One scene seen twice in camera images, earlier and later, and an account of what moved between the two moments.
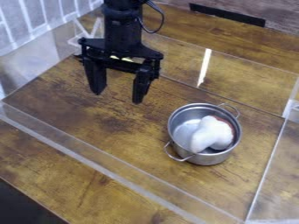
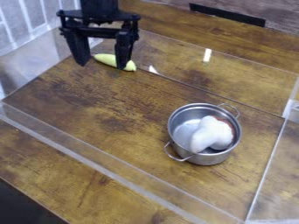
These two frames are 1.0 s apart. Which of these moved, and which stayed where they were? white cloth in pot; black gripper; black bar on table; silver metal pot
Moved: black gripper
Stayed: silver metal pot; black bar on table; white cloth in pot
